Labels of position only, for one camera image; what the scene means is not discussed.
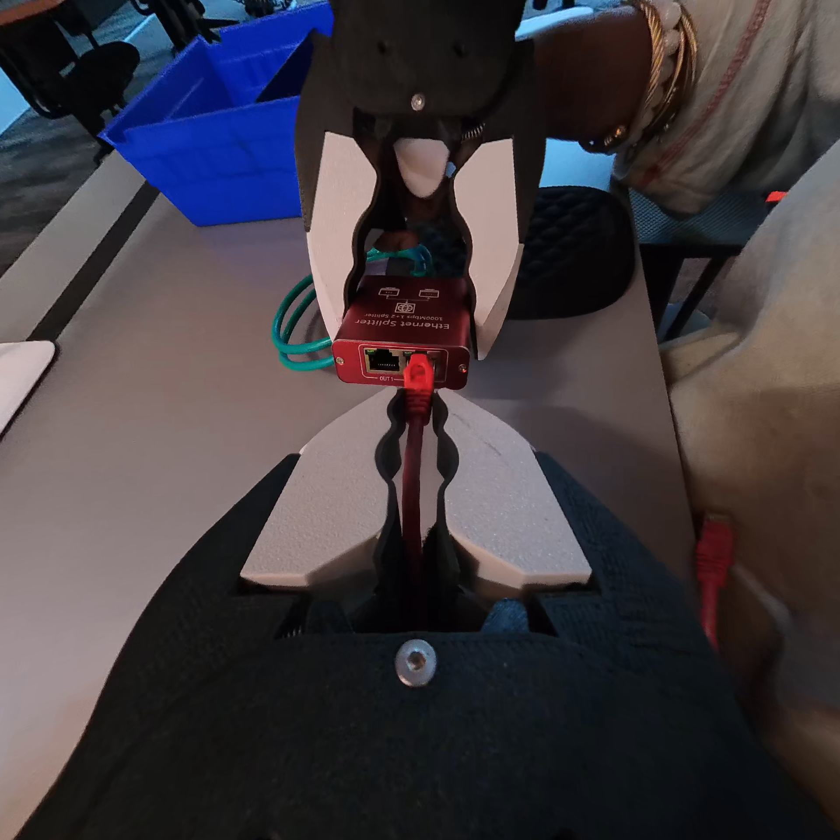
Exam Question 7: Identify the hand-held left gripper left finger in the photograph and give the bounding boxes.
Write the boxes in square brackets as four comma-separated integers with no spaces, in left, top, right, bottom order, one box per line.
[239,392,403,587]

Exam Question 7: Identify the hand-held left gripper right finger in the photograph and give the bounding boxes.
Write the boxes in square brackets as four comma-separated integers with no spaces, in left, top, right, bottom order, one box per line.
[436,392,593,595]

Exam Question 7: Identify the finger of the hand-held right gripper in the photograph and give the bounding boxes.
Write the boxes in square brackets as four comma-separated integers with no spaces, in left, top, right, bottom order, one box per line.
[306,130,382,342]
[451,134,526,362]

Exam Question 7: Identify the red ethernet cable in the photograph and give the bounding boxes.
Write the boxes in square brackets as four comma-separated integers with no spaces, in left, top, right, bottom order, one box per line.
[399,357,737,652]

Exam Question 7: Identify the green ethernet cable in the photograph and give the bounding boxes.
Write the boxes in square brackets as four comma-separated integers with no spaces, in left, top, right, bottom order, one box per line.
[271,245,435,373]

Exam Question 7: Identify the red ethernet splitter box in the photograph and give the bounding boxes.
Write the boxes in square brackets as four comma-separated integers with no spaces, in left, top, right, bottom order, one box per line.
[331,274,473,390]

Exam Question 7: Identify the blue storage bin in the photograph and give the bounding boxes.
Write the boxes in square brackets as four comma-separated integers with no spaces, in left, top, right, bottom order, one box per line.
[97,0,337,228]

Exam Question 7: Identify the person's right forearm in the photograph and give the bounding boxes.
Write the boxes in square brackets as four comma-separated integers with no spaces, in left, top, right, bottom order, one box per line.
[610,0,840,219]

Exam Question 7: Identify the grey desk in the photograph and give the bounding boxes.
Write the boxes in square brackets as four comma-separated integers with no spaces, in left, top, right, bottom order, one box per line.
[0,134,697,840]

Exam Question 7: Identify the person's right hand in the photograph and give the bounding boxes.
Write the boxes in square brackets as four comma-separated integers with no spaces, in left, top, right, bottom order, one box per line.
[535,10,652,144]

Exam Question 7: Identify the black dimpled wrist pad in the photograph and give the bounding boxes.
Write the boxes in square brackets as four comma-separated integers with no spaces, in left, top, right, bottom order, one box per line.
[508,185,636,322]

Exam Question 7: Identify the black bin divider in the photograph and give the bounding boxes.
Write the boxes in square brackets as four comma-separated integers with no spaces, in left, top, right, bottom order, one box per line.
[255,31,317,104]

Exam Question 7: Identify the black mesh chair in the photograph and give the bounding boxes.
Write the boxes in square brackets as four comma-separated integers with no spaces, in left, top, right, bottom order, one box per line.
[629,187,770,343]

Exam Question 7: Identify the person's grey sweatshirt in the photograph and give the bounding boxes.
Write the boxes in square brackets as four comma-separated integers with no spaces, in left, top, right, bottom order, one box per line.
[661,140,840,840]

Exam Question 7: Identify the black office chair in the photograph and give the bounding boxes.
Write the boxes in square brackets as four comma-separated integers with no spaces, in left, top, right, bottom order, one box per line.
[36,0,143,165]

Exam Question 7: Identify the white board stand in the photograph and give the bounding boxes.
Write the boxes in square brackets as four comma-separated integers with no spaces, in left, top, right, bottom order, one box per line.
[0,339,57,435]

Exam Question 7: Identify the gold bracelets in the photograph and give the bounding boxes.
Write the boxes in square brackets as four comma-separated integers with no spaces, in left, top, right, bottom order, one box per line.
[579,0,702,156]

